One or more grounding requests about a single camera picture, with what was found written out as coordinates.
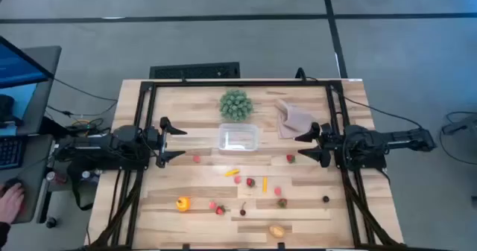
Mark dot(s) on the orange toy fruit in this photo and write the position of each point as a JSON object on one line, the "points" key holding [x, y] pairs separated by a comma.
{"points": [[183, 203]]}

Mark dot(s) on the red toy strawberry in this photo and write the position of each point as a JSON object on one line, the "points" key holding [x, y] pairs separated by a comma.
{"points": [[250, 182], [282, 203], [290, 158], [220, 209]]}

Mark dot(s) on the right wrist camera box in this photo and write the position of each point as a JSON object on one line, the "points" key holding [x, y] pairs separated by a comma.
{"points": [[331, 139]]}

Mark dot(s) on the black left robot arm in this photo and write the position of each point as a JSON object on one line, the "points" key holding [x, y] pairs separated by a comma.
{"points": [[112, 146]]}

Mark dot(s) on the dark red toy cherry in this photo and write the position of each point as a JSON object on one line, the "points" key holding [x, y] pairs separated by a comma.
{"points": [[243, 212]]}

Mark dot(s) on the clear plastic bottle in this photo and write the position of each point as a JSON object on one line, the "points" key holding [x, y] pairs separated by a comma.
{"points": [[87, 175]]}

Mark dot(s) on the clear plastic tupperware container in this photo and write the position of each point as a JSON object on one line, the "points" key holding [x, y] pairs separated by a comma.
{"points": [[238, 137]]}

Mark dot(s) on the red soda can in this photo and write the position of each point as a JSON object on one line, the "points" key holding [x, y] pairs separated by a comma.
{"points": [[56, 177]]}

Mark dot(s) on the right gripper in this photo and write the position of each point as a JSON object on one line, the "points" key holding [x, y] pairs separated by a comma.
{"points": [[325, 159]]}

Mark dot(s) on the computer monitor blue screen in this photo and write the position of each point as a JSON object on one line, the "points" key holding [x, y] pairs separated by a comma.
{"points": [[18, 66]]}

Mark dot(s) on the dark round toy grape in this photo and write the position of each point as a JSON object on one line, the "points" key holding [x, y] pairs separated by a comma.
{"points": [[325, 199]]}

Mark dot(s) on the black caster wheel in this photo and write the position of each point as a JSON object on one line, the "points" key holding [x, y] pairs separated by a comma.
{"points": [[51, 222]]}

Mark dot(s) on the grey floor power box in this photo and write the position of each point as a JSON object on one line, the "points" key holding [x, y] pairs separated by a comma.
{"points": [[462, 124]]}

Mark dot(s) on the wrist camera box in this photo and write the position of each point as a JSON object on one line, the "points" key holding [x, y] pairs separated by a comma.
{"points": [[331, 139], [151, 136]]}

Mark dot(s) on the black aluminium table frame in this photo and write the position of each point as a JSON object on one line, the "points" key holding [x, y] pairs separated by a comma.
{"points": [[242, 83]]}

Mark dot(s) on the grey side desk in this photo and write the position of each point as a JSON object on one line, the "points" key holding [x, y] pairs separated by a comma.
{"points": [[44, 94]]}

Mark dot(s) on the person's hand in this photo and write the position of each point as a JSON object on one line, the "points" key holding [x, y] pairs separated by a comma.
{"points": [[9, 206]]}

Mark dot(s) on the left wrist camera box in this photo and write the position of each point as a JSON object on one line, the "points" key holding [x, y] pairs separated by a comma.
{"points": [[151, 136]]}

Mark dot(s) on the beige folded cloth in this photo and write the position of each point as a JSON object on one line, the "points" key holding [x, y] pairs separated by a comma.
{"points": [[294, 126]]}

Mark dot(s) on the pink toy berry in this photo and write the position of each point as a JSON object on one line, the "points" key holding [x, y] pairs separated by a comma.
{"points": [[237, 179], [277, 191], [212, 205], [196, 159]]}

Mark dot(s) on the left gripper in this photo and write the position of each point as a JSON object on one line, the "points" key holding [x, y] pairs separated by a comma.
{"points": [[162, 146]]}

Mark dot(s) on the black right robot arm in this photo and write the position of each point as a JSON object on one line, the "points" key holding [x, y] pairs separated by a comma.
{"points": [[372, 145]]}

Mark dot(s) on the black keyboard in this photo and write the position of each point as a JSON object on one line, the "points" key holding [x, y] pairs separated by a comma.
{"points": [[9, 152]]}

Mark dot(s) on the black floor vent grille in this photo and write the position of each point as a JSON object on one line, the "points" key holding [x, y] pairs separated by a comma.
{"points": [[194, 71]]}

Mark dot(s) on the black rounded desk object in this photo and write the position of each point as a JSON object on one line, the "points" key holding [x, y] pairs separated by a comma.
{"points": [[5, 109]]}

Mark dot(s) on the green artificial ball plant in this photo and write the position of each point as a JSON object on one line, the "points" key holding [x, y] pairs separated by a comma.
{"points": [[236, 105]]}

